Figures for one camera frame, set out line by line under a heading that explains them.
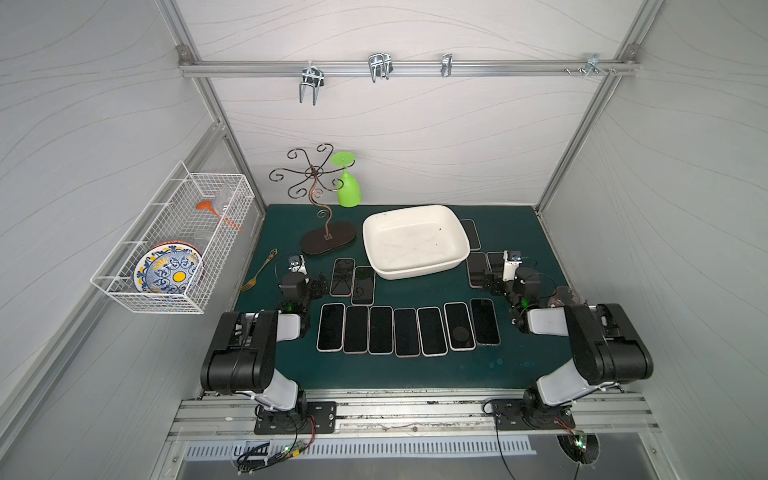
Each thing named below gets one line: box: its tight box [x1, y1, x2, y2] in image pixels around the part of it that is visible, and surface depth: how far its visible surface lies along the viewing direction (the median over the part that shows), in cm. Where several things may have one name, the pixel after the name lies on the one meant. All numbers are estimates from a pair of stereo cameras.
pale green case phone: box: [351, 266, 376, 306], surface depth 100 cm
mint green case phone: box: [368, 306, 394, 355], surface depth 90 cm
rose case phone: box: [342, 305, 370, 355], surface depth 90 cm
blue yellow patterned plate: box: [133, 241, 204, 295], surface depth 62 cm
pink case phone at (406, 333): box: [393, 307, 421, 358], surface depth 90 cm
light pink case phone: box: [316, 303, 346, 352], surface depth 88 cm
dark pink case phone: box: [443, 302, 477, 351], surface depth 92 cm
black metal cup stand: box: [269, 143, 356, 256], surface depth 95 cm
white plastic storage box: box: [362, 205, 471, 280], surface depth 112 cm
